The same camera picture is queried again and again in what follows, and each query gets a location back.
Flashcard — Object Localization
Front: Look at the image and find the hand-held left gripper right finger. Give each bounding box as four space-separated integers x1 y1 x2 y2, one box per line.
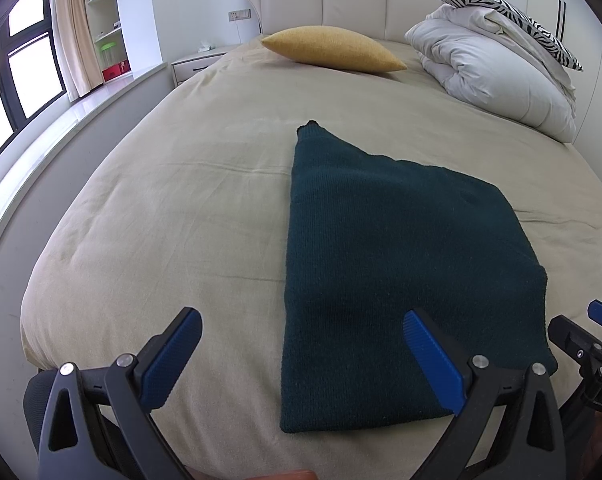
403 310 566 480

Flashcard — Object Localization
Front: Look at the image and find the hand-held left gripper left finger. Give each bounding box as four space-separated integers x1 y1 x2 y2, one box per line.
37 307 203 480

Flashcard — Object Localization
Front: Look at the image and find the dark green knit sweater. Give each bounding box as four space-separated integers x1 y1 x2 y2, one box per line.
279 120 558 435

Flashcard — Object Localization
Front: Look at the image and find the bed with beige sheet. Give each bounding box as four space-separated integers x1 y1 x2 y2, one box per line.
20 35 602 480

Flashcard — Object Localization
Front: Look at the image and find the white window sill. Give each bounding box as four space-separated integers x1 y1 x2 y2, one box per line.
0 62 174 261

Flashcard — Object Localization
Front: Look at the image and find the white wardrobe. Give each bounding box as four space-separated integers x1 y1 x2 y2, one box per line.
526 0 602 181

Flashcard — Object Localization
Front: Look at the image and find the white folded duvet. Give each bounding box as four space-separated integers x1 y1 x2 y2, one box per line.
404 4 578 143

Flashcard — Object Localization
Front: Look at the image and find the white nightstand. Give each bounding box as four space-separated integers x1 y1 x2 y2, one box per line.
170 45 242 86

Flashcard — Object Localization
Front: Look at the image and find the red box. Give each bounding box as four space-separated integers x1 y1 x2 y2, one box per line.
102 60 131 82

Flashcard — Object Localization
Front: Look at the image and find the zebra print pillow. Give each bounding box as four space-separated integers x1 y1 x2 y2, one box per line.
429 0 584 72

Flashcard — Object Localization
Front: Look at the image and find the black framed window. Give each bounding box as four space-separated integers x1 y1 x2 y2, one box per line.
0 0 67 171

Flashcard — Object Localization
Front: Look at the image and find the yellow pillow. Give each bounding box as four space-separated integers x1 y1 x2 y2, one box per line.
260 26 408 73

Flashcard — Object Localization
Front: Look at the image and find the beige curtain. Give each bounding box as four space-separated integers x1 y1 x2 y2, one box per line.
51 0 104 102

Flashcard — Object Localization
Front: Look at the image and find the beige padded headboard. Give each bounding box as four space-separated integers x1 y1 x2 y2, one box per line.
245 0 449 46

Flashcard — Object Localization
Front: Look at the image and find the white wall shelf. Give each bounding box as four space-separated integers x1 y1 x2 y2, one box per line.
82 0 132 86

